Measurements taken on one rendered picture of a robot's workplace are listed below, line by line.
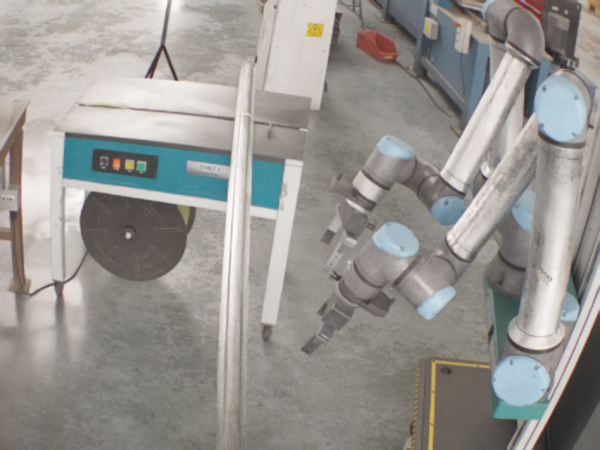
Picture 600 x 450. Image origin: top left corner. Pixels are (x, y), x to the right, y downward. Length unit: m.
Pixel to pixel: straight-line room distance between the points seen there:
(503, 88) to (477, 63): 3.01
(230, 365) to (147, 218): 1.37
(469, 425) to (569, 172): 1.16
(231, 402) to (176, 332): 1.40
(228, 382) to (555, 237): 0.77
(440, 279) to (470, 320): 1.71
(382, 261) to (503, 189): 0.31
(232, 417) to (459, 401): 1.03
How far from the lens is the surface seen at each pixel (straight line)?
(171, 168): 2.79
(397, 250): 1.71
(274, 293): 2.97
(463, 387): 2.58
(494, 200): 1.73
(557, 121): 1.46
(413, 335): 3.29
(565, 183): 1.51
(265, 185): 2.76
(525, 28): 2.04
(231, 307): 1.97
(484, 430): 2.45
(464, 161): 2.06
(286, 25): 4.78
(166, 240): 3.12
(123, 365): 2.92
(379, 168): 2.13
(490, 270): 2.34
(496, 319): 2.21
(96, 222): 3.16
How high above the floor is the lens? 1.94
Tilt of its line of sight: 31 degrees down
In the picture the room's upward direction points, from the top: 9 degrees clockwise
